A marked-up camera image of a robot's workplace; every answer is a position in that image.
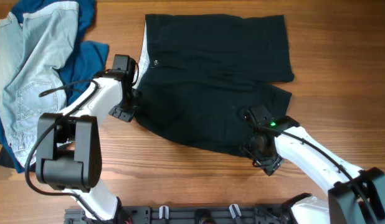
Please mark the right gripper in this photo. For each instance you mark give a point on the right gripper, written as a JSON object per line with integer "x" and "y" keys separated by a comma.
{"x": 268, "y": 165}

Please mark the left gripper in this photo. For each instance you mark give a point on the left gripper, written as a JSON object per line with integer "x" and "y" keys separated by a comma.
{"x": 128, "y": 114}

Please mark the black shorts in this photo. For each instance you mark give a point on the black shorts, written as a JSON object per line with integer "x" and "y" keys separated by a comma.
{"x": 199, "y": 73}

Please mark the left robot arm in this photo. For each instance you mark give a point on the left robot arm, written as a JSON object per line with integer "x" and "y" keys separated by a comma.
{"x": 68, "y": 153}

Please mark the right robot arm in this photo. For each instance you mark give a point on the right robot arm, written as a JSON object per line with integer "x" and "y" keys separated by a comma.
{"x": 354, "y": 195}

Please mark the blue t-shirt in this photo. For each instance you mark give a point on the blue t-shirt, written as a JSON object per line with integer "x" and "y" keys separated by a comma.
{"x": 86, "y": 59}

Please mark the light denim shorts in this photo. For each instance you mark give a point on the light denim shorts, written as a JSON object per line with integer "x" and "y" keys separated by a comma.
{"x": 31, "y": 54}

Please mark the dark garment under pile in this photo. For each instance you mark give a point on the dark garment under pile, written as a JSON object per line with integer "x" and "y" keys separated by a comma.
{"x": 7, "y": 158}

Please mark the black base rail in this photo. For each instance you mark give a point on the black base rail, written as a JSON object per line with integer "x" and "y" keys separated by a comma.
{"x": 257, "y": 214}

